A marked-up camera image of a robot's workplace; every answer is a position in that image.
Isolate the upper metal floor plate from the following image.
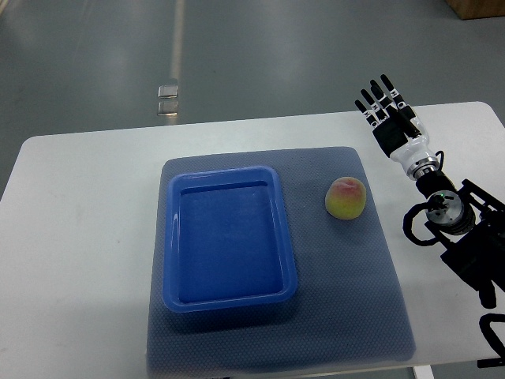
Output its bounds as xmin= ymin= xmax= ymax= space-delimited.
xmin=158 ymin=84 xmax=178 ymax=99

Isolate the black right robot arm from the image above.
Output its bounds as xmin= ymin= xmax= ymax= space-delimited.
xmin=355 ymin=75 xmax=504 ymax=369

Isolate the brown cardboard box corner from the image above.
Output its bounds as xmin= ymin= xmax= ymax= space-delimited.
xmin=446 ymin=0 xmax=504 ymax=20

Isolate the metal floor plate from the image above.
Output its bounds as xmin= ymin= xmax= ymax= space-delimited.
xmin=158 ymin=84 xmax=178 ymax=99
xmin=157 ymin=100 xmax=178 ymax=117

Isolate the lower metal floor plate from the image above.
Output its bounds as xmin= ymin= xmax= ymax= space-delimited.
xmin=157 ymin=100 xmax=178 ymax=117

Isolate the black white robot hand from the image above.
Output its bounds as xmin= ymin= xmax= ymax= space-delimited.
xmin=354 ymin=74 xmax=439 ymax=177

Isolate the blue plastic tray plate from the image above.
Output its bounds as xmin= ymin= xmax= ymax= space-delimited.
xmin=162 ymin=166 xmax=297 ymax=313

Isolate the yellow red peach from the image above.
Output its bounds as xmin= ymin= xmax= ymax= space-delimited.
xmin=324 ymin=177 xmax=366 ymax=220

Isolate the grey blue textured mat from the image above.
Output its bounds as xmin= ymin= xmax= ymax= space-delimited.
xmin=146 ymin=147 xmax=416 ymax=378

